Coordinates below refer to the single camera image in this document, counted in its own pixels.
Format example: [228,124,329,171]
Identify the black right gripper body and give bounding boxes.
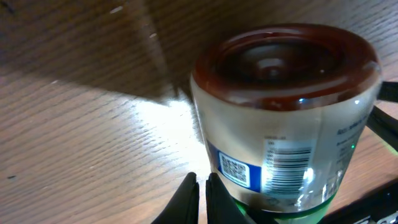
[320,179,397,224]

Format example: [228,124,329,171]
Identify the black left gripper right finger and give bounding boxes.
[206,173,249,224]

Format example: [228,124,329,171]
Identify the green lid beige jar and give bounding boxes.
[190,24,382,223]

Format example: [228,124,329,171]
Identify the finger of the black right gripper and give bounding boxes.
[367,82,397,149]

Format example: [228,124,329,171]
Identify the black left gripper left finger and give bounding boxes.
[152,172,200,224]

